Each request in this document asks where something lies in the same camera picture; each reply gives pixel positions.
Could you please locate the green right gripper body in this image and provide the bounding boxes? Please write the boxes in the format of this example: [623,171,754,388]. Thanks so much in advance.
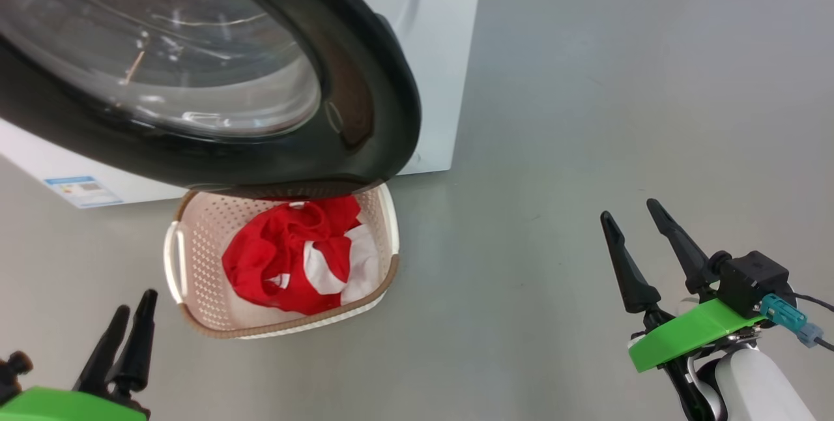
[627,297,768,373]

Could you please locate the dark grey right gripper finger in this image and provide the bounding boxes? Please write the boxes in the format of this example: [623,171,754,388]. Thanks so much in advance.
[646,198,718,295]
[600,210,662,315]

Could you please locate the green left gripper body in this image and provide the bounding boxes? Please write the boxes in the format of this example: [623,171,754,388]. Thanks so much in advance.
[0,386,150,421]

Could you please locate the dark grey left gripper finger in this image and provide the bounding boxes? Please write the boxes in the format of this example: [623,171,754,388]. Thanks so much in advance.
[107,289,158,394]
[72,305,130,397]

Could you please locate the small red knit garment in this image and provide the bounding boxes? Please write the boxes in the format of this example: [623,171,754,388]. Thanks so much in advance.
[222,203,326,311]

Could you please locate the red and white garment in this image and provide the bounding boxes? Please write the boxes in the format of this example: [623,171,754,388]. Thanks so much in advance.
[287,194,382,316]

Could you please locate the dark grey round washer door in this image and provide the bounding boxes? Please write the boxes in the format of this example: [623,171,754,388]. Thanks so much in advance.
[0,0,423,201]

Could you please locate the beige perforated laundry basket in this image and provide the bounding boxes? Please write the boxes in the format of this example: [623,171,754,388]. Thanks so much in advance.
[162,182,401,341]

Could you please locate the white washing machine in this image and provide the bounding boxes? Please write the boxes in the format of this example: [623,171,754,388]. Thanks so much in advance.
[0,0,487,209]

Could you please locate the blue energy label sticker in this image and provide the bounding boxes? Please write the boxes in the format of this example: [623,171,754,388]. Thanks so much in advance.
[44,175,124,209]

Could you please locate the teal cable connector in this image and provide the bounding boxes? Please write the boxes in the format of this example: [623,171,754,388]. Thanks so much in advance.
[758,293,826,349]

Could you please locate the thin black cable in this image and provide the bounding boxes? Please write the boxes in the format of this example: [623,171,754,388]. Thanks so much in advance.
[792,292,834,313]

